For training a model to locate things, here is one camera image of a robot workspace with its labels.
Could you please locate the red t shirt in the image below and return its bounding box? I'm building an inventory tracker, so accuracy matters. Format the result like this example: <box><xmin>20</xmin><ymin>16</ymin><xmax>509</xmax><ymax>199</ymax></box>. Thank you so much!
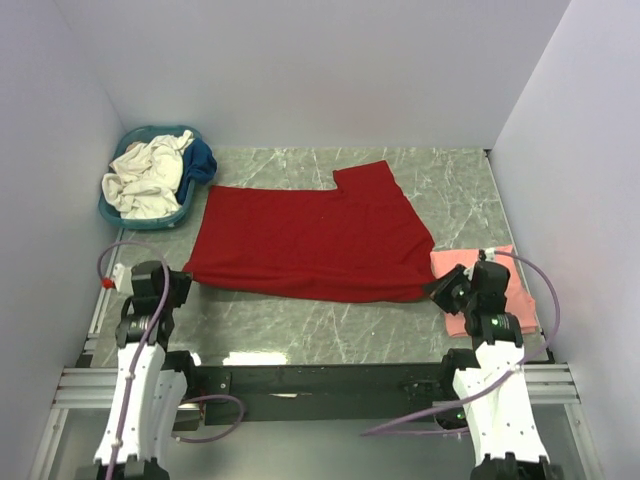
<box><xmin>183</xmin><ymin>161</ymin><xmax>435</xmax><ymax>303</ymax></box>

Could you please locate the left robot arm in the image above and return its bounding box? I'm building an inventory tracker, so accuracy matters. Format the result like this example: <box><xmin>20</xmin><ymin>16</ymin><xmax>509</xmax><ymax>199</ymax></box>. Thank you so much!
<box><xmin>75</xmin><ymin>261</ymin><xmax>200</xmax><ymax>479</ymax></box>

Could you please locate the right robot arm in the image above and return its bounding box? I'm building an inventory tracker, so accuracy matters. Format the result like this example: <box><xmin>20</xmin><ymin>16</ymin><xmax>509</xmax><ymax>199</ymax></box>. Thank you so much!
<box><xmin>427</xmin><ymin>260</ymin><xmax>564</xmax><ymax>479</ymax></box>

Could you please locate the folded pink t shirt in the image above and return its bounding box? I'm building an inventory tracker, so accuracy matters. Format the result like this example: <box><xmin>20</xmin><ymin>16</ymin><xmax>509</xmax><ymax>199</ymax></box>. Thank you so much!
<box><xmin>430</xmin><ymin>249</ymin><xmax>538</xmax><ymax>338</ymax></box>

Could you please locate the cream white t shirt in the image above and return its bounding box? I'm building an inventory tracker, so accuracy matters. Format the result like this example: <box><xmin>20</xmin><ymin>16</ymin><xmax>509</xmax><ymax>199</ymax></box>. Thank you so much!
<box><xmin>102</xmin><ymin>130</ymin><xmax>195</xmax><ymax>220</ymax></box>

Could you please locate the blue t shirt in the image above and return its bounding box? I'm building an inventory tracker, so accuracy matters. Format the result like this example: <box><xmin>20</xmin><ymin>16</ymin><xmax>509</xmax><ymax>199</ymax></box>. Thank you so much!
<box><xmin>176</xmin><ymin>138</ymin><xmax>217</xmax><ymax>204</ymax></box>

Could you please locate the black base beam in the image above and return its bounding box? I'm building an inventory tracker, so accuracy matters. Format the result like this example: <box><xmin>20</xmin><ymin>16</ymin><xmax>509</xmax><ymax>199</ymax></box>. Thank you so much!
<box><xmin>185</xmin><ymin>362</ymin><xmax>457</xmax><ymax>425</ymax></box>

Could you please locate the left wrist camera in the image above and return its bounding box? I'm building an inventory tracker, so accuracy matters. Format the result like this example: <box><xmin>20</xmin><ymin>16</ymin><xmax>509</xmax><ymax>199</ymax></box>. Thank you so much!
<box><xmin>101</xmin><ymin>263</ymin><xmax>133</xmax><ymax>295</ymax></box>

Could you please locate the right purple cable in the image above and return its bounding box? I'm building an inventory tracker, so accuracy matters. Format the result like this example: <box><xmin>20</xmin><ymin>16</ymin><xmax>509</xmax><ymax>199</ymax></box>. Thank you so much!
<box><xmin>359</xmin><ymin>249</ymin><xmax>562</xmax><ymax>439</ymax></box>

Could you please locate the purple cable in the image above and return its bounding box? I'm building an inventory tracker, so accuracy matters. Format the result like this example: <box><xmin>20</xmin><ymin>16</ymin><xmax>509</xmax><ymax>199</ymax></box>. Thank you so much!
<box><xmin>97</xmin><ymin>240</ymin><xmax>246</xmax><ymax>480</ymax></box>
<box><xmin>359</xmin><ymin>249</ymin><xmax>562</xmax><ymax>439</ymax></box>

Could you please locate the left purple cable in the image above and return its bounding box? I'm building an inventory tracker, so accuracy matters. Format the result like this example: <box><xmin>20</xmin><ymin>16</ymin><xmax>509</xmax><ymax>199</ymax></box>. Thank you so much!
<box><xmin>97</xmin><ymin>240</ymin><xmax>246</xmax><ymax>480</ymax></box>

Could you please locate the aluminium rail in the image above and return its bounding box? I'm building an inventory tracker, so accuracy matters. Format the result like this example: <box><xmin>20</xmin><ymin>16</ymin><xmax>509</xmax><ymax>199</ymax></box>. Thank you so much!
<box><xmin>52</xmin><ymin>319</ymin><xmax>584</xmax><ymax>411</ymax></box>

